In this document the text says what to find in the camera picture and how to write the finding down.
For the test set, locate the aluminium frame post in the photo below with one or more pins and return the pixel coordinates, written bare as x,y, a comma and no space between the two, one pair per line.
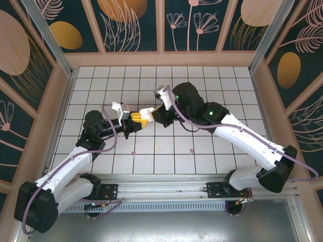
268,37
53,43

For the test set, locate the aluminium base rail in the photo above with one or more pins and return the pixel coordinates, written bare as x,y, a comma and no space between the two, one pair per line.
161,186

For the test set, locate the white earbud charging case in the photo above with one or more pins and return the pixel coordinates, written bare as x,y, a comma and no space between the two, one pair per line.
146,112

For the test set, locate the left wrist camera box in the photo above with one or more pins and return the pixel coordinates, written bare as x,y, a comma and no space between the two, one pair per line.
125,113

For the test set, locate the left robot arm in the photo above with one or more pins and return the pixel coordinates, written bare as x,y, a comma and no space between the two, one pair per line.
73,189

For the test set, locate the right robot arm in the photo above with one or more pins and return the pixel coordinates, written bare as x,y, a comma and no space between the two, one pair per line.
252,151

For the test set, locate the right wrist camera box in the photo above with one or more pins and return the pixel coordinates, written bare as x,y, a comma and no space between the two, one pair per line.
166,99

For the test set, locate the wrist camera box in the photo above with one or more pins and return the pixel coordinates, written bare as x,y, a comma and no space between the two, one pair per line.
125,113
166,99

